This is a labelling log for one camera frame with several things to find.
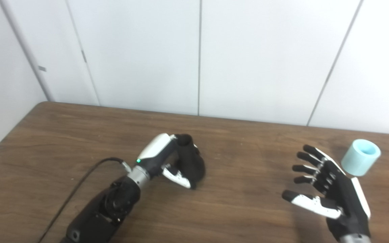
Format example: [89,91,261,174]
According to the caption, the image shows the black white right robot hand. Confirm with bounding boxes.
[282,144,371,242]

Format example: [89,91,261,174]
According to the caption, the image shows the black funnel-shaped nozzle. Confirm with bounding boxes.
[174,134,206,189]

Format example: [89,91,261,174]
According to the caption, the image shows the light blue cup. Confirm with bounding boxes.
[341,139,382,177]

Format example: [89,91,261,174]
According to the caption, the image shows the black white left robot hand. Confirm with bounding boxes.
[136,133,202,189]

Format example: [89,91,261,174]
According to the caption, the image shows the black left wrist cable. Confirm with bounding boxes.
[37,157,132,243]

